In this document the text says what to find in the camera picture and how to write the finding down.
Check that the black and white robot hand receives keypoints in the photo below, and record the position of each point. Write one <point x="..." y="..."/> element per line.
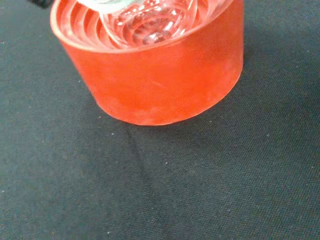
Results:
<point x="43" y="2"/>

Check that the black scalloped bench cloth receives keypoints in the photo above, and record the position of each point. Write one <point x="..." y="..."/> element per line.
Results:
<point x="160" y="187"/>

